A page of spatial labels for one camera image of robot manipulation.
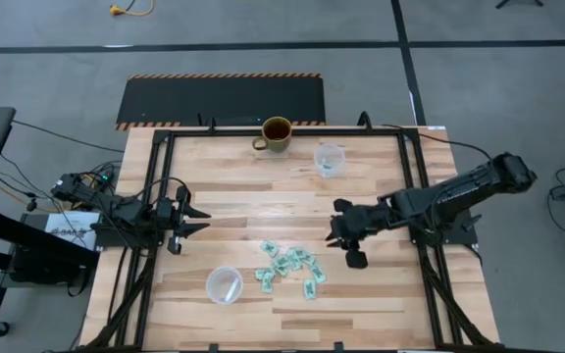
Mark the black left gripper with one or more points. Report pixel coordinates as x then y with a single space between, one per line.
172 218

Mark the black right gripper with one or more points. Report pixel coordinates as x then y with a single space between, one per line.
368 220

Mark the green printed paper packet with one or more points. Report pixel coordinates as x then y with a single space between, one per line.
267 287
262 273
309 289
318 273
293 260
269 248
307 257
281 266

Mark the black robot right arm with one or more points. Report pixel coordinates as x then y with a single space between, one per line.
459 188

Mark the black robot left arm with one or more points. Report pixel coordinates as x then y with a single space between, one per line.
116 203

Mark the clear plastic cup container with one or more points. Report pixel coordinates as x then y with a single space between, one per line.
329 169

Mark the clear plastic bowl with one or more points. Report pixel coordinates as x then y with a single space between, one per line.
216 287

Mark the speckled green ceramic mug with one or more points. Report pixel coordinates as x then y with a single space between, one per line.
277 144

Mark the black hazard-striped floor mat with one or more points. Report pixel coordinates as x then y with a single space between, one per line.
214 98

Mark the white printed paper sheet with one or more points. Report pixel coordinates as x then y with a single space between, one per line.
64 230

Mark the black equipment box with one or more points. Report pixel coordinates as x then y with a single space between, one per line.
42 269

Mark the black metal stand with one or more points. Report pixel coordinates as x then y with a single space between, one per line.
27 235

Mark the black caster wheel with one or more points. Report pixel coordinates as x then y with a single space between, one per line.
0 329

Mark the black metal table frame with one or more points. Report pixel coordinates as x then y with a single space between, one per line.
204 133

